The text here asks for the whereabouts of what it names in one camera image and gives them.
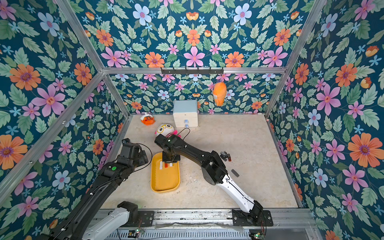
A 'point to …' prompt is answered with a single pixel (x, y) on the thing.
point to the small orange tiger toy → (147, 119)
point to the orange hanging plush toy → (219, 93)
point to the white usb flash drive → (161, 165)
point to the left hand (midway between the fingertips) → (141, 155)
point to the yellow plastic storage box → (166, 180)
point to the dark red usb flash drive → (229, 157)
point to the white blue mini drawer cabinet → (185, 113)
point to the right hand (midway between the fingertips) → (168, 161)
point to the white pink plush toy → (166, 130)
